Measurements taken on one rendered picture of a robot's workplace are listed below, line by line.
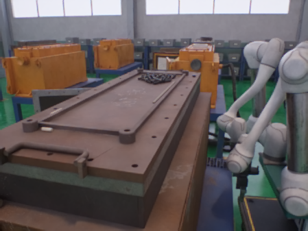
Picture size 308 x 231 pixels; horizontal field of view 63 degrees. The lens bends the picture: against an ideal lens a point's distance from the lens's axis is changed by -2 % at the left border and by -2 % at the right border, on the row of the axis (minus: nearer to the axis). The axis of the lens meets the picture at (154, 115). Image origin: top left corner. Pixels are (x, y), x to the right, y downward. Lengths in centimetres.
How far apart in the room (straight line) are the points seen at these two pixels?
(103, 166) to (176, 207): 21
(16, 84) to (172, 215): 423
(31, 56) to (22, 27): 863
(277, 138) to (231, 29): 831
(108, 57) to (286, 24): 627
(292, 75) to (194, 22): 902
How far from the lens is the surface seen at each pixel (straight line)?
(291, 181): 135
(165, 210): 63
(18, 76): 460
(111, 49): 700
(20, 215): 68
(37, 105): 201
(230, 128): 181
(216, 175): 194
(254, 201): 230
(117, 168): 53
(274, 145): 196
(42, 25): 1240
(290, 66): 116
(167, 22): 1022
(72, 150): 59
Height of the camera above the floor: 162
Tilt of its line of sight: 19 degrees down
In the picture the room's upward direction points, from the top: straight up
